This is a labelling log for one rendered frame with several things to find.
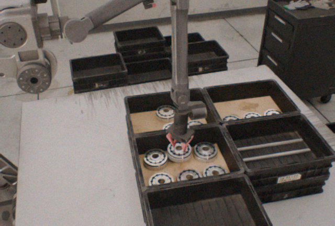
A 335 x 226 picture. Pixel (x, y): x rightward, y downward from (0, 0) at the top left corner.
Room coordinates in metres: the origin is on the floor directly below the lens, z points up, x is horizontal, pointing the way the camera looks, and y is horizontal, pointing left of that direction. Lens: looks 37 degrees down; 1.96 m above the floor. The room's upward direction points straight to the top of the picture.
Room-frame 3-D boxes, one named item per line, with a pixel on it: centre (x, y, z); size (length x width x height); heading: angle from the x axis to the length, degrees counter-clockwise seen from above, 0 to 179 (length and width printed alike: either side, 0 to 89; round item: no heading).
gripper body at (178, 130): (1.12, -0.05, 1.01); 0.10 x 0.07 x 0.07; 57
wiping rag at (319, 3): (2.85, -1.28, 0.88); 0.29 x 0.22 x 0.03; 106
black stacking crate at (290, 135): (1.14, -0.46, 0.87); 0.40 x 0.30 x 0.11; 102
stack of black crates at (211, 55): (2.56, -0.25, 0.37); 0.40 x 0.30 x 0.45; 106
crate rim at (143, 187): (1.06, -0.07, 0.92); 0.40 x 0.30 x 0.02; 102
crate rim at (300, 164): (1.14, -0.46, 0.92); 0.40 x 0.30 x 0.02; 102
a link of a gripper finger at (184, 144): (1.12, -0.06, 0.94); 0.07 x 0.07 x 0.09; 57
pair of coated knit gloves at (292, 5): (2.82, -1.05, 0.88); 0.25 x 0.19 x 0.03; 106
